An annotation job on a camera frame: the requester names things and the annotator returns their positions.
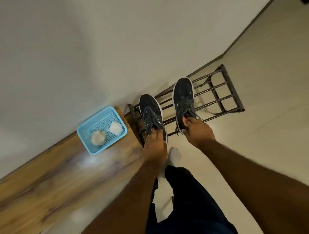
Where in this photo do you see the person's right hand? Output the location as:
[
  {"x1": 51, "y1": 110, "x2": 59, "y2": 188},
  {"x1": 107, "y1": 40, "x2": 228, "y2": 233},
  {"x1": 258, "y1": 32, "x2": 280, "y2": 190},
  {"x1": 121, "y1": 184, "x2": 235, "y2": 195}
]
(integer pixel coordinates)
[{"x1": 181, "y1": 116, "x2": 217, "y2": 149}]

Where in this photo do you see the person's left hand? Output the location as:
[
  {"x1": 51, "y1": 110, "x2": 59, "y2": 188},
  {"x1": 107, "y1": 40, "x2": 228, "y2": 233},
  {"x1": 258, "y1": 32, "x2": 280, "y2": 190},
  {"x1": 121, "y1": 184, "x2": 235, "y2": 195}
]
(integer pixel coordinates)
[{"x1": 142, "y1": 128, "x2": 168, "y2": 167}]

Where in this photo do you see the white wipe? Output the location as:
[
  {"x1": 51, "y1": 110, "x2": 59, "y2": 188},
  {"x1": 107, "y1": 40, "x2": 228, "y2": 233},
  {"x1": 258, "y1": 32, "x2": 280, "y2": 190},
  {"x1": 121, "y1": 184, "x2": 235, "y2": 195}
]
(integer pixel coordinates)
[{"x1": 108, "y1": 121, "x2": 124, "y2": 136}]

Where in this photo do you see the black metal shoe rack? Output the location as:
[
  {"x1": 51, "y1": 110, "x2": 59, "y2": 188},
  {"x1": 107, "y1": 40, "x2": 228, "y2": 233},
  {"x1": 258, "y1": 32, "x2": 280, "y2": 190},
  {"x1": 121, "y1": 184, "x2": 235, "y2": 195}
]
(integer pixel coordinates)
[{"x1": 127, "y1": 64, "x2": 245, "y2": 148}]

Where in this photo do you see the used wipe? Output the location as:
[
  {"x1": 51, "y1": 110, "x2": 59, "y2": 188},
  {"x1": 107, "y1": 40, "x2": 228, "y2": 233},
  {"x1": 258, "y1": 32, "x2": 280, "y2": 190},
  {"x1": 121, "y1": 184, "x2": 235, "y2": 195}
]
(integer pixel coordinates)
[{"x1": 90, "y1": 130, "x2": 108, "y2": 146}]

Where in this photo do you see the person's right forearm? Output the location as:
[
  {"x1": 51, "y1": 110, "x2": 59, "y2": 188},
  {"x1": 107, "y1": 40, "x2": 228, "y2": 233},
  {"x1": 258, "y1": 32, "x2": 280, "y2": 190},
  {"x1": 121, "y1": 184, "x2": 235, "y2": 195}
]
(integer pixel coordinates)
[{"x1": 198, "y1": 139, "x2": 309, "y2": 234}]

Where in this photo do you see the person's left forearm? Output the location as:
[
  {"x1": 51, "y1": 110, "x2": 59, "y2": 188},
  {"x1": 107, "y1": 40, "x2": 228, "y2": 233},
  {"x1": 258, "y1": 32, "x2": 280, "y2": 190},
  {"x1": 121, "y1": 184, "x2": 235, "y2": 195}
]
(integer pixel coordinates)
[{"x1": 82, "y1": 159, "x2": 168, "y2": 234}]

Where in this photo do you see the person's grey sock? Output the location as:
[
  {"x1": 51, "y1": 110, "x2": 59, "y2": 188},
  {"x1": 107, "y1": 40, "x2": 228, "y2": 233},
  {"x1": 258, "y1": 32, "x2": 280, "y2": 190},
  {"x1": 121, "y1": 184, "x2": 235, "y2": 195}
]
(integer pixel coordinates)
[{"x1": 166, "y1": 146, "x2": 182, "y2": 168}]

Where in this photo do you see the blue plastic basket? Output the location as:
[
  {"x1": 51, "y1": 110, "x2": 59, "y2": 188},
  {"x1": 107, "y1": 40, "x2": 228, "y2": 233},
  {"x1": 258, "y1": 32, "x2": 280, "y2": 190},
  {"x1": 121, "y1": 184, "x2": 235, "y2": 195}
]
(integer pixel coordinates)
[{"x1": 76, "y1": 106, "x2": 128, "y2": 156}]

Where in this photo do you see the wooden table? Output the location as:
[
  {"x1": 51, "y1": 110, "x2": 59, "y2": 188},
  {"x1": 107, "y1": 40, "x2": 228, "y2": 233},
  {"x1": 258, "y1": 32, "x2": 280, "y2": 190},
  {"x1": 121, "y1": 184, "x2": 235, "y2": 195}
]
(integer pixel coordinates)
[{"x1": 0, "y1": 106, "x2": 145, "y2": 234}]

